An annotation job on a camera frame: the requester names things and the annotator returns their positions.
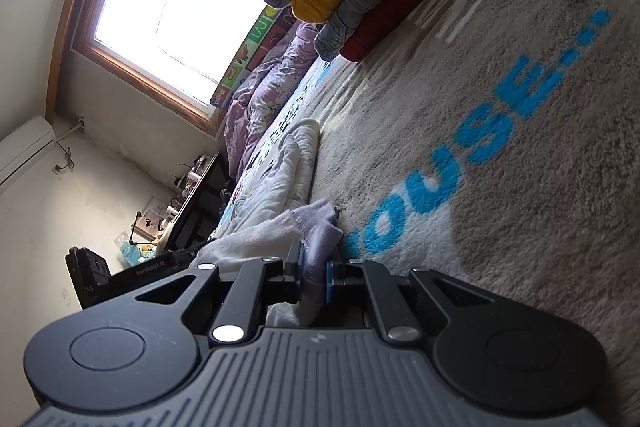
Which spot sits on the picture card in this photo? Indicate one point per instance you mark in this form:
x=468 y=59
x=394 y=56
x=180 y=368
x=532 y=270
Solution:
x=155 y=219

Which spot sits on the grey plush printed blanket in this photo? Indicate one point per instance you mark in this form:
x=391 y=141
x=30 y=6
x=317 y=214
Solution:
x=500 y=182

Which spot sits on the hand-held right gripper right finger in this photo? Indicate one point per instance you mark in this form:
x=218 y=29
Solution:
x=330 y=278

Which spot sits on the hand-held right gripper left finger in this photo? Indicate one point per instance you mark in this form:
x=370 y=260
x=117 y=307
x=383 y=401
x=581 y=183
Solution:
x=299 y=268

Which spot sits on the wooden framed window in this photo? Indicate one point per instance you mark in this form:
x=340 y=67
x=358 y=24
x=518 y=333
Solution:
x=175 y=7

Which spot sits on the white wall socket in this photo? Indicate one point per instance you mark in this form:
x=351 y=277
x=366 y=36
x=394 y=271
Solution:
x=60 y=169

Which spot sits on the purple floral quilt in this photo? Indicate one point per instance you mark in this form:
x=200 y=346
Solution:
x=265 y=97

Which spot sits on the white air conditioner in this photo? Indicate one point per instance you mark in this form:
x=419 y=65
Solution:
x=22 y=152

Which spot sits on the folded red sweater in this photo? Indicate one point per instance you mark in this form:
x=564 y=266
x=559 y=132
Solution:
x=395 y=7

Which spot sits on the white printed garment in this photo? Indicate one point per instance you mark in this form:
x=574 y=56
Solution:
x=310 y=232

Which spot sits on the white cup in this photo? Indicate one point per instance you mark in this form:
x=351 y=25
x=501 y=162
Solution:
x=173 y=213

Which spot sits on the dark bedside table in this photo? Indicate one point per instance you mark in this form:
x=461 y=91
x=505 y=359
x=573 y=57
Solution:
x=200 y=202

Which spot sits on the white box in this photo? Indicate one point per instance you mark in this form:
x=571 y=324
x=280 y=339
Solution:
x=196 y=172

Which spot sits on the printed white bed sheet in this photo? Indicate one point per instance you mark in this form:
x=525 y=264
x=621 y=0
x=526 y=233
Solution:
x=270 y=147

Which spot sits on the colourful foam play mat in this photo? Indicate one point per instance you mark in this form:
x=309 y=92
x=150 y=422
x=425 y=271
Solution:
x=245 y=57

